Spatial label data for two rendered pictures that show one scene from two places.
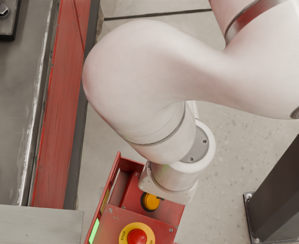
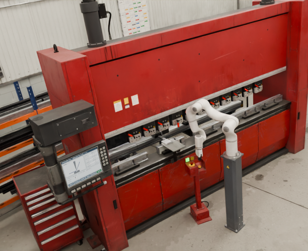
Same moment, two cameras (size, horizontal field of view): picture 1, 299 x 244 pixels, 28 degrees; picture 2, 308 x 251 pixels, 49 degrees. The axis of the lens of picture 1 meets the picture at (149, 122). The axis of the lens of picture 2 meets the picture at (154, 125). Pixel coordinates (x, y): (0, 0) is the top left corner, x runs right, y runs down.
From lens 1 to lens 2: 339 cm
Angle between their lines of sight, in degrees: 56
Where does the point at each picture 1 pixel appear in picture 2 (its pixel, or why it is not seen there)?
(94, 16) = not seen: hidden behind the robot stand
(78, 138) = (210, 190)
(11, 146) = (187, 146)
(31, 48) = not seen: hidden behind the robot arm
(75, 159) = (206, 192)
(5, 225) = (177, 143)
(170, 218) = (200, 170)
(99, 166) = (210, 198)
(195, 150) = (198, 136)
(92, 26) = not seen: hidden behind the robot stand
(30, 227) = (179, 144)
